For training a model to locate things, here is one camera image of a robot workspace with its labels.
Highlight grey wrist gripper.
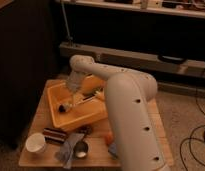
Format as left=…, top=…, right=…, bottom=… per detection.
left=66, top=70, right=84, bottom=107

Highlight white dish brush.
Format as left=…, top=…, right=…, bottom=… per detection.
left=58, top=95, right=94, bottom=113

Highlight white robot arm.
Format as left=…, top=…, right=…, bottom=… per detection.
left=67, top=55, right=171, bottom=171

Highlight yellow plastic bin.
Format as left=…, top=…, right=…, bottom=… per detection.
left=47, top=75, right=107, bottom=131

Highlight dark striped block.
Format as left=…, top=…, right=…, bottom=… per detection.
left=43, top=128, right=67, bottom=144

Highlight metal measuring cup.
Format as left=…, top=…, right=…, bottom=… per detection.
left=74, top=141, right=89, bottom=158

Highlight orange ball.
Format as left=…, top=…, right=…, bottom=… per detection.
left=105, top=132, right=114, bottom=145

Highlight grey cloth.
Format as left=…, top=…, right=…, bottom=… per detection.
left=55, top=133, right=84, bottom=169

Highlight white paper cup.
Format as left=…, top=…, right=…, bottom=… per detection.
left=25, top=133, right=46, bottom=154

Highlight blue sponge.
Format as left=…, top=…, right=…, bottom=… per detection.
left=108, top=143, right=118, bottom=158

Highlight dark cabinet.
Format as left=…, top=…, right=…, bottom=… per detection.
left=0, top=0, right=58, bottom=149

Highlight grey shelf rail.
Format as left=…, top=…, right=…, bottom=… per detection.
left=59, top=42, right=205, bottom=78

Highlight black cables on floor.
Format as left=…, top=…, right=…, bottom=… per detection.
left=179, top=63, right=205, bottom=171

